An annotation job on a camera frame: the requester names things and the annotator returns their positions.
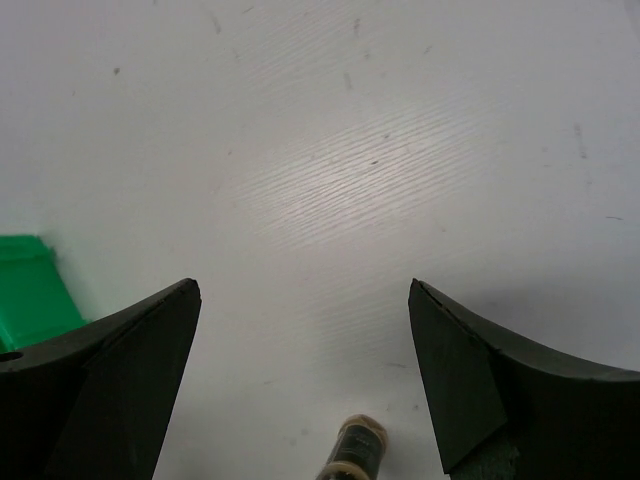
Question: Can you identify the green three-compartment plastic tray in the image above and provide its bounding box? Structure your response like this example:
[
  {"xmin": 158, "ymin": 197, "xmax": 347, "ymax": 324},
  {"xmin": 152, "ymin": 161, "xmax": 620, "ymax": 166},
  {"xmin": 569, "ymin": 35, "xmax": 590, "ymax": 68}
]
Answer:
[{"xmin": 0, "ymin": 235, "xmax": 86, "ymax": 353}]

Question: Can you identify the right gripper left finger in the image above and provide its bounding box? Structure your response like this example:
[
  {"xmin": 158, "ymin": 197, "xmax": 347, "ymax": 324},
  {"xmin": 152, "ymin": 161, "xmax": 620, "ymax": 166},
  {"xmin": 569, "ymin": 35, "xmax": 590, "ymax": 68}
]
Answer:
[{"xmin": 1, "ymin": 278, "xmax": 201, "ymax": 479}]

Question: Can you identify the black-cap pepper grinder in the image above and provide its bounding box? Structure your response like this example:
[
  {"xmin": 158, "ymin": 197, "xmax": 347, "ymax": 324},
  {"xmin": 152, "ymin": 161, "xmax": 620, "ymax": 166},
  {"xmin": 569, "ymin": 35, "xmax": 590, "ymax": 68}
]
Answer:
[{"xmin": 316, "ymin": 414, "xmax": 389, "ymax": 480}]

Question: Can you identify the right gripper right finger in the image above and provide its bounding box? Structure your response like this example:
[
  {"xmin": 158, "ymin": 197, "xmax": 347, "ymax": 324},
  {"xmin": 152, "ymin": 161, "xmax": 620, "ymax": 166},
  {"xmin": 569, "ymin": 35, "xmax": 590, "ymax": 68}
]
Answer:
[{"xmin": 408, "ymin": 280, "xmax": 639, "ymax": 479}]

